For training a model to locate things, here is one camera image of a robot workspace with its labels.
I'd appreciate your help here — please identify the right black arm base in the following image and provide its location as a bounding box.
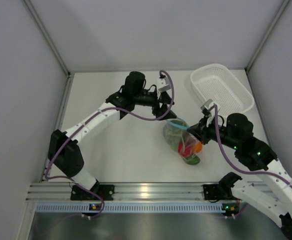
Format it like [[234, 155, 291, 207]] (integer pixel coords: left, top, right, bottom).
[[202, 184, 234, 202]]

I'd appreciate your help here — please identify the white slotted cable duct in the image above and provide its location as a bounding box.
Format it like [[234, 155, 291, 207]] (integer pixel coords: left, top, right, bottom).
[[36, 202, 237, 214]]

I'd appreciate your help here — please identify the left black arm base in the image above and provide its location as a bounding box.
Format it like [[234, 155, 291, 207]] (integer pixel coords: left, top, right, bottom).
[[70, 183, 116, 202]]

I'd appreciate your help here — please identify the green fake melon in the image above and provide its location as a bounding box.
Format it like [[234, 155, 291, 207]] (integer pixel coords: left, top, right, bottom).
[[162, 118, 189, 152]]

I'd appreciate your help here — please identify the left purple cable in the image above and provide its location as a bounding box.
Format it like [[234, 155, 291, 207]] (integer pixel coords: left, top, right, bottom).
[[44, 69, 178, 218]]

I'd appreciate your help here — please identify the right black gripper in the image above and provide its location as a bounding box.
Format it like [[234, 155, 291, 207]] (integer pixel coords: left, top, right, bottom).
[[187, 114, 240, 150]]

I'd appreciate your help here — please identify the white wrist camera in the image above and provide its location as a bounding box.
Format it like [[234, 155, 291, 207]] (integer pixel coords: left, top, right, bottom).
[[156, 76, 171, 93], [200, 99, 216, 117]]

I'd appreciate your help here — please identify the white perforated plastic basket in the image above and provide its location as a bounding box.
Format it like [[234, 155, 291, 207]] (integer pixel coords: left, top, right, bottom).
[[190, 63, 255, 117]]

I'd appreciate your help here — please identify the clear zip top bag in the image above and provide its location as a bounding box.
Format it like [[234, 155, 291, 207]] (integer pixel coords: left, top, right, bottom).
[[162, 118, 203, 166]]

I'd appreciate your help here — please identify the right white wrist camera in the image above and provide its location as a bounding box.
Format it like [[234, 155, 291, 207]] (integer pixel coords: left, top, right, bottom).
[[200, 99, 216, 117]]

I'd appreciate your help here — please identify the green orange fake mango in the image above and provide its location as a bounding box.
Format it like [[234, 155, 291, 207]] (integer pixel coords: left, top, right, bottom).
[[183, 154, 201, 166]]

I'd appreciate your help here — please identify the aluminium mounting rail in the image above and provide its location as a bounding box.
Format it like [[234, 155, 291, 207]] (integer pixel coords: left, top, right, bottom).
[[26, 181, 214, 202]]

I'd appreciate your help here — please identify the orange fake carrot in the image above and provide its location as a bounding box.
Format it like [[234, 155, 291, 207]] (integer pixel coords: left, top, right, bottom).
[[192, 141, 203, 154]]

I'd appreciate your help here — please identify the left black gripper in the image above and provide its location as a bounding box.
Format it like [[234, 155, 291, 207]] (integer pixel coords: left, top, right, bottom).
[[133, 89, 177, 121]]

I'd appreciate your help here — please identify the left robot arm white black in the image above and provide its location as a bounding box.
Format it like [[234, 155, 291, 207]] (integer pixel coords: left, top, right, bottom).
[[47, 86, 177, 200]]

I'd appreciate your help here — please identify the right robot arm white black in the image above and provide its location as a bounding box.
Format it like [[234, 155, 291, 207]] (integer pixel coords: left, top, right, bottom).
[[187, 112, 292, 240]]

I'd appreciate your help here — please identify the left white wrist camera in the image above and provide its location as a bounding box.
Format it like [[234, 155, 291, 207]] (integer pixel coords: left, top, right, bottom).
[[156, 76, 171, 93]]

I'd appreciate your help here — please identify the red fake apple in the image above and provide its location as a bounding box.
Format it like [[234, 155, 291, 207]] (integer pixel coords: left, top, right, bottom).
[[177, 142, 192, 157]]

